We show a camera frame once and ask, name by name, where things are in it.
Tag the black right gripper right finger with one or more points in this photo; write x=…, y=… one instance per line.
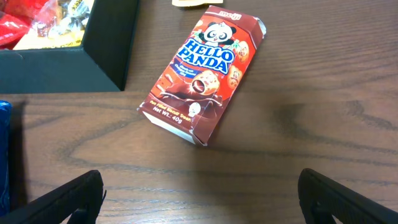
x=323, y=200

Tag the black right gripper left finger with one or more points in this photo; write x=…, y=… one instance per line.
x=78, y=201

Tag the blue Oreo cookie pack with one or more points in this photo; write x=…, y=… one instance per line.
x=6, y=108

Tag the Hello Panda biscuit box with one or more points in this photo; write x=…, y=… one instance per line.
x=195, y=88

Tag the yellow snack bag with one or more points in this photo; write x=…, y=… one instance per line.
x=59, y=24

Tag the red snack bag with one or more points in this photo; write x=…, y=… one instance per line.
x=16, y=17

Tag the dark green open box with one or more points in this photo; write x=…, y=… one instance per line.
x=99, y=63

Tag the yellow orange snack packet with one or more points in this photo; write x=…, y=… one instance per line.
x=191, y=3

